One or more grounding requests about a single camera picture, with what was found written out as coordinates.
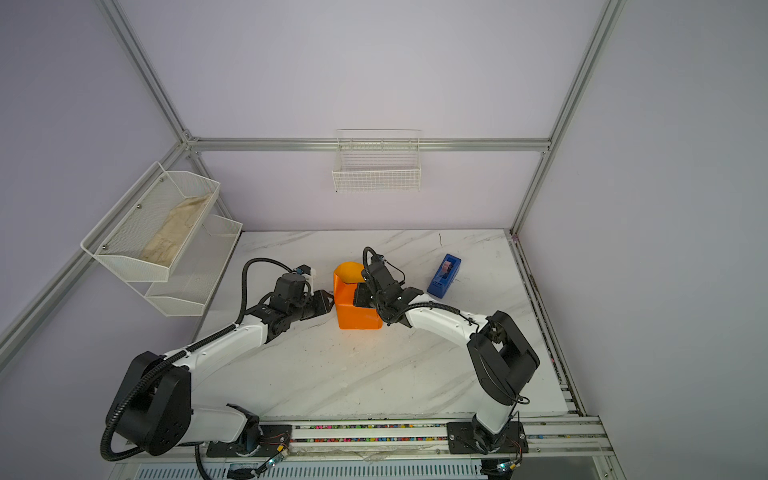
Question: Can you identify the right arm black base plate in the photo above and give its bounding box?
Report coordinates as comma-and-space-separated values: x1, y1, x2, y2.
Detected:
446, 420, 529, 455

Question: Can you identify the blue tape dispenser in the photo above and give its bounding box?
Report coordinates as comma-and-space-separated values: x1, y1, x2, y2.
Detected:
427, 254, 461, 299

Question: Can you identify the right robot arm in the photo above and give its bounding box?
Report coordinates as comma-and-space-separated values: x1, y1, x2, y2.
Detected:
361, 247, 540, 454

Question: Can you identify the white wire wall basket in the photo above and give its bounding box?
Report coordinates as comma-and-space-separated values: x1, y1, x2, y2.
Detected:
332, 129, 422, 193

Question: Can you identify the white upper mesh shelf bin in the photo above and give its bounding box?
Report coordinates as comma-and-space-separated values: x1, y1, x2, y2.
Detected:
80, 162, 220, 283

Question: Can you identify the beige cloth in bin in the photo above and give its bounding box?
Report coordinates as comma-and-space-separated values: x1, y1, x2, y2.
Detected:
140, 194, 211, 267

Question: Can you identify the aluminium frame rail front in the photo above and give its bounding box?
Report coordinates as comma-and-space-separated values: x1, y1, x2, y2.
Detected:
110, 417, 625, 479

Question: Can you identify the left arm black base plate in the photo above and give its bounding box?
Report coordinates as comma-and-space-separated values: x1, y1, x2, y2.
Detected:
206, 424, 293, 458

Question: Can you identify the white mesh shelf bin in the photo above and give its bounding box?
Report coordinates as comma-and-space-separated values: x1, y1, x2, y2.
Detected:
144, 214, 242, 317
80, 162, 220, 283

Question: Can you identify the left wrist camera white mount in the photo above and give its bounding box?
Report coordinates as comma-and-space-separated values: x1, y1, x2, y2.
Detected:
295, 264, 316, 290

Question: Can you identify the dark navy gift box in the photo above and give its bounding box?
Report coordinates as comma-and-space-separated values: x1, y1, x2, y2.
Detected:
353, 283, 375, 309

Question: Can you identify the white lower mesh shelf bin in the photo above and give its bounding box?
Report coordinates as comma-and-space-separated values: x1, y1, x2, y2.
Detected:
144, 214, 242, 317

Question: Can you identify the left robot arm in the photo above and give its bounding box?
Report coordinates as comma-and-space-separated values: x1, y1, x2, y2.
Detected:
99, 272, 334, 462

